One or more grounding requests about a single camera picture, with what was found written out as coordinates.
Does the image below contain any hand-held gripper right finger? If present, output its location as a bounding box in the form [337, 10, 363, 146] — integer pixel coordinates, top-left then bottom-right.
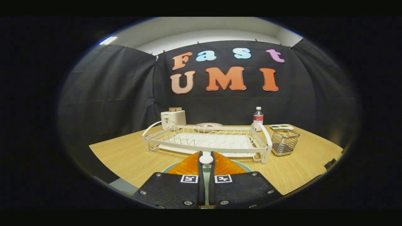
[209, 151, 283, 209]

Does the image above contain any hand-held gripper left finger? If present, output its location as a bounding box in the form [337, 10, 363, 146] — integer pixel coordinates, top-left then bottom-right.
[133, 151, 205, 209]

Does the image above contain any patterned handle spoon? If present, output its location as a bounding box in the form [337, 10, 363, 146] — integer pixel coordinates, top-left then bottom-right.
[199, 151, 214, 176]

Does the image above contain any pale green plate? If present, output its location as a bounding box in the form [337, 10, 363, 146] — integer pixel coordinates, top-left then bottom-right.
[162, 159, 253, 174]

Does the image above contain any white wire dish rack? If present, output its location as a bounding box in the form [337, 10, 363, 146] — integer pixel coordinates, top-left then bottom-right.
[142, 121, 273, 164]

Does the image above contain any metal wire basket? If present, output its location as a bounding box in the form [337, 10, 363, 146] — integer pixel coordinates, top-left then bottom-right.
[271, 129, 300, 156]

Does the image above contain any white plate with meat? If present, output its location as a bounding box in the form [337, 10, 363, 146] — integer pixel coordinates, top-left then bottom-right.
[194, 123, 223, 132]

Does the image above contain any white toaster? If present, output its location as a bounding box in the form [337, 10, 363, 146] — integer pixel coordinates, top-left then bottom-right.
[160, 110, 187, 130]

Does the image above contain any clear plastic water bottle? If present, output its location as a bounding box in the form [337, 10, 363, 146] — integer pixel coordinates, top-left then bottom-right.
[253, 107, 264, 132]

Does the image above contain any black backdrop cloth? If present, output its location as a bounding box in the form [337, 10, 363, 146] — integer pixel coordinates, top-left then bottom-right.
[60, 39, 360, 182]

